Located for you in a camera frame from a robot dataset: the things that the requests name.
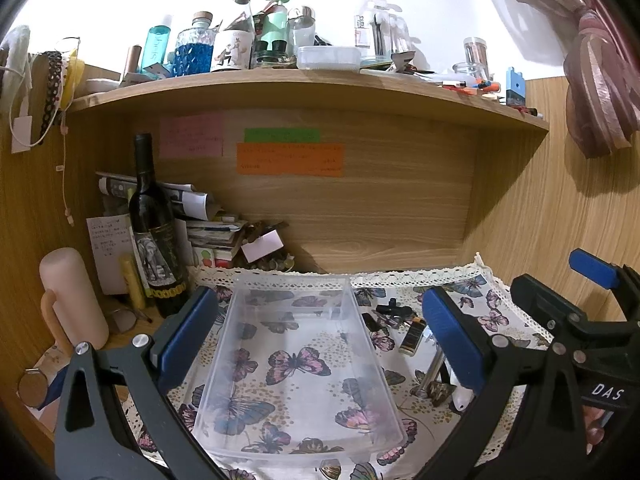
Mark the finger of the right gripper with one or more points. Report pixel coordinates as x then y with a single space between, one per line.
595 269

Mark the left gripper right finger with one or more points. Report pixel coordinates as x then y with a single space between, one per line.
464 342

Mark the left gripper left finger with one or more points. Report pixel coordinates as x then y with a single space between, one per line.
180 337

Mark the silver metal pen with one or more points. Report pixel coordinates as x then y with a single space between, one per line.
432 372

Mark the black clip tool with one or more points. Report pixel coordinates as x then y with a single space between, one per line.
394 310

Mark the clear plastic storage bin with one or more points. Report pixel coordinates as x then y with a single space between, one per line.
295 382

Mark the white handheld massager device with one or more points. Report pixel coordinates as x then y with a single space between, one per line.
461 397

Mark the dark patterned cone cap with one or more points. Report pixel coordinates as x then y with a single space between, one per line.
439 392

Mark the black gold lighter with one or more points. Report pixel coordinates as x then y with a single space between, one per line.
413 337

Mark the person right hand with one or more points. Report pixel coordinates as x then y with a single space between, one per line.
595 419

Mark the yellow lip balm tube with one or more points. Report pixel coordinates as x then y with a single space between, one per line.
132 280

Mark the dark wine bottle elephant label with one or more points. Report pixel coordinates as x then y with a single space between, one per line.
155 238

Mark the stack of papers and books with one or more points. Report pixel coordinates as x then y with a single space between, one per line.
210 237

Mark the white handwritten note card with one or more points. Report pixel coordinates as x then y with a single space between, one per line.
110 239

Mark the small white card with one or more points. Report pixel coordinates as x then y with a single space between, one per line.
264 245

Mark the round metal mirror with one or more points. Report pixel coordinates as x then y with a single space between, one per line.
32 388

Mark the blue box on shelf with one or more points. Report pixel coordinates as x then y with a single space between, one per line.
515 88

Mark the pink sticky note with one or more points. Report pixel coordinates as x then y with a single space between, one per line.
189 137

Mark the orange sticky note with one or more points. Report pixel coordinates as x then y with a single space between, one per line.
290 159

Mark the green sticky note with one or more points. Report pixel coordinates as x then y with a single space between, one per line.
282 135

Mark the wooden shelf board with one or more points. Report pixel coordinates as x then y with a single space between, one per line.
377 93

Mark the pink curtain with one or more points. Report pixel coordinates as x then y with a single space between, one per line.
602 101

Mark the blue liquid glass bottle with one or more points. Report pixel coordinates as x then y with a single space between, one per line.
194 46

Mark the white labelled liquor bottle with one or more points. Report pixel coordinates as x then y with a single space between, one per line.
234 39

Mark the clear lidded food container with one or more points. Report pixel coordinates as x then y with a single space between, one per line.
347 59

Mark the green pump bottle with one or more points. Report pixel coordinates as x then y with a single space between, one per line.
270 46

